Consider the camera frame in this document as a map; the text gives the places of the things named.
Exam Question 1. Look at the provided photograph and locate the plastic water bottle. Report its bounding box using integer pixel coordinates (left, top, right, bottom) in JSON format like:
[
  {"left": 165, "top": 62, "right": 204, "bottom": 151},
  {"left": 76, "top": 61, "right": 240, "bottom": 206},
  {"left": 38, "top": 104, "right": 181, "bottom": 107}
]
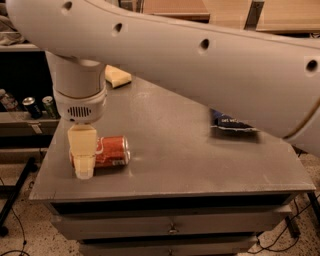
[{"left": 0, "top": 89, "right": 20, "bottom": 112}]

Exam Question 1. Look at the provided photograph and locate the green soda can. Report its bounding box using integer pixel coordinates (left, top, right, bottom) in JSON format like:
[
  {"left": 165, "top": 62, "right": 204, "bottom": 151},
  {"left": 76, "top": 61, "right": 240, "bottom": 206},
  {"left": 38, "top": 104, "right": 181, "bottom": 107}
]
[{"left": 42, "top": 96, "right": 59, "bottom": 119}]

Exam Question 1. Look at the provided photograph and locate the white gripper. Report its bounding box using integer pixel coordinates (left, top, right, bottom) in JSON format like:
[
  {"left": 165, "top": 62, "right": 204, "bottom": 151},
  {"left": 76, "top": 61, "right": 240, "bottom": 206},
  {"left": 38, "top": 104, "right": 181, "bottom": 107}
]
[{"left": 54, "top": 86, "right": 107, "bottom": 179}]

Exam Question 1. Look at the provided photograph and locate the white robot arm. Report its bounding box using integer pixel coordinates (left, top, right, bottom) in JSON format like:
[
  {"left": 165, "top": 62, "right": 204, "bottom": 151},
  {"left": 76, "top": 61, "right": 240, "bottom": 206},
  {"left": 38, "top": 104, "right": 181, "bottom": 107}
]
[{"left": 6, "top": 0, "right": 320, "bottom": 156}]

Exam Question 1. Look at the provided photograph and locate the black stand leg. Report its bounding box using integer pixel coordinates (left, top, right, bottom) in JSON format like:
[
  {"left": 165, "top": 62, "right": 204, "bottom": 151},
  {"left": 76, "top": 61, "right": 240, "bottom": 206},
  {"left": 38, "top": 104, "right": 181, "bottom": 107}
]
[{"left": 0, "top": 157, "right": 38, "bottom": 237}]

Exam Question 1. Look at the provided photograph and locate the yellow sponge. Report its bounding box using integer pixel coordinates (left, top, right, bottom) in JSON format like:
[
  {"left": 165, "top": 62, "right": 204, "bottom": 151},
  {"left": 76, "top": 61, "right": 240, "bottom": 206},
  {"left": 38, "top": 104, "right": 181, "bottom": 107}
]
[{"left": 105, "top": 65, "right": 132, "bottom": 88}]

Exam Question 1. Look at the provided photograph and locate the dark blue soda can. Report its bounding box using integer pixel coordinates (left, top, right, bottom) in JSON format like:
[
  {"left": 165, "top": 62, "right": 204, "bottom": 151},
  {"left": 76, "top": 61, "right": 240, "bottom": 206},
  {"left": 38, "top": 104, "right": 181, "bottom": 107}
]
[{"left": 22, "top": 97, "right": 42, "bottom": 119}]

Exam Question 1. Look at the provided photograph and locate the grey drawer cabinet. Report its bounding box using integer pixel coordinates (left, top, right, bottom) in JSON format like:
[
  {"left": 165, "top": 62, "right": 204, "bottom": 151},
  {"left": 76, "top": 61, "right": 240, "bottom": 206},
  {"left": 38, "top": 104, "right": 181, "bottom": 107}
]
[{"left": 30, "top": 80, "right": 314, "bottom": 245}]

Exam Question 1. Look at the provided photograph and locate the black floor cable left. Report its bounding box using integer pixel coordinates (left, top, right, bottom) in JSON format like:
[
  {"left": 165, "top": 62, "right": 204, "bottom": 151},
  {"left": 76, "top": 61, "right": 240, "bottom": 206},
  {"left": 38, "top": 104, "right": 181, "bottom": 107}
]
[{"left": 0, "top": 178, "right": 31, "bottom": 256}]

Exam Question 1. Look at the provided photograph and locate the grey crumpled cloth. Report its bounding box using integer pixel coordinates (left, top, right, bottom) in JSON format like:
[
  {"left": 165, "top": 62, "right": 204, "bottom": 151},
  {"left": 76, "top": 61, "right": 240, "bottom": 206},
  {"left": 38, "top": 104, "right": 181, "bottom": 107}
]
[{"left": 0, "top": 15, "right": 25, "bottom": 46}]

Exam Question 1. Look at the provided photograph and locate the blue potato chip bag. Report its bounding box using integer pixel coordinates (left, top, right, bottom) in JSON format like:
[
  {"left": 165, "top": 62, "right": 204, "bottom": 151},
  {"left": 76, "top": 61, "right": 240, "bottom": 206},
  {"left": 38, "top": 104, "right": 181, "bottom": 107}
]
[{"left": 210, "top": 109, "right": 256, "bottom": 132}]

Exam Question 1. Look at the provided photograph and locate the lower drawer with handle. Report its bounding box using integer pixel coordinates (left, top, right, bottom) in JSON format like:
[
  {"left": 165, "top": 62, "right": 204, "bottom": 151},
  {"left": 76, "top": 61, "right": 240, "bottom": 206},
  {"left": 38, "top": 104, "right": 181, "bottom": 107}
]
[{"left": 79, "top": 236, "right": 256, "bottom": 256}]

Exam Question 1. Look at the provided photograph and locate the red coke can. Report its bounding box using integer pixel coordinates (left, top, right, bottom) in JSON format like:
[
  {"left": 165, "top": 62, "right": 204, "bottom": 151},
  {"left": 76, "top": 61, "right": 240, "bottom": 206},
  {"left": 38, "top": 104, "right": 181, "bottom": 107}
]
[{"left": 69, "top": 136, "right": 130, "bottom": 168}]

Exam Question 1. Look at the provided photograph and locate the wooden board on shelf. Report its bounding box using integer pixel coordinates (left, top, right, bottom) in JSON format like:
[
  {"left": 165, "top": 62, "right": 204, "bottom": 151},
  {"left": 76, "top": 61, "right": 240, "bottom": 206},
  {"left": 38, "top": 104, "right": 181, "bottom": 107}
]
[{"left": 142, "top": 0, "right": 210, "bottom": 22}]

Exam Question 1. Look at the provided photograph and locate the black floor cable right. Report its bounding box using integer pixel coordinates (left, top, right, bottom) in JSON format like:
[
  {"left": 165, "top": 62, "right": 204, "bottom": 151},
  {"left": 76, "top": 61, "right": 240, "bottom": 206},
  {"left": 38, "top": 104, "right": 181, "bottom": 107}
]
[{"left": 248, "top": 194, "right": 320, "bottom": 255}]

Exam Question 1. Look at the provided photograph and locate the drawer with handle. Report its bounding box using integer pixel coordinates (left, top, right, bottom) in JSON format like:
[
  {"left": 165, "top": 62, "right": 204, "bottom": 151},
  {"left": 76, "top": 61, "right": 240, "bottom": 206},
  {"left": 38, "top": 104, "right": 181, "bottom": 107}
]
[
  {"left": 79, "top": 236, "right": 256, "bottom": 256},
  {"left": 51, "top": 205, "right": 291, "bottom": 240}
]

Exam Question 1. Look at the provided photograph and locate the top drawer with handle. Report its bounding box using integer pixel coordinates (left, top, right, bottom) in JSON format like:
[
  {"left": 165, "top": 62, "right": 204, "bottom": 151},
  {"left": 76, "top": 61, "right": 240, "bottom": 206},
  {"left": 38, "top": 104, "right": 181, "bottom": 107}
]
[{"left": 51, "top": 205, "right": 291, "bottom": 240}]

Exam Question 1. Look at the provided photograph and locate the black floor cable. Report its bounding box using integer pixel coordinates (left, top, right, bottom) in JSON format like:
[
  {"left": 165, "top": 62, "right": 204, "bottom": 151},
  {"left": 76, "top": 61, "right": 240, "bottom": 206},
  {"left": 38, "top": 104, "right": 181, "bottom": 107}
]
[
  {"left": 0, "top": 178, "right": 31, "bottom": 256},
  {"left": 248, "top": 194, "right": 320, "bottom": 255}
]

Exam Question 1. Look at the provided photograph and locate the grey metal rail shelf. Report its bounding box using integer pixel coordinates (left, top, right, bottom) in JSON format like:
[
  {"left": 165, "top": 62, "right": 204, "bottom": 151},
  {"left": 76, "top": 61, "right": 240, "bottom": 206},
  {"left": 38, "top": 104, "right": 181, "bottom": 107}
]
[{"left": 0, "top": 43, "right": 41, "bottom": 52}]

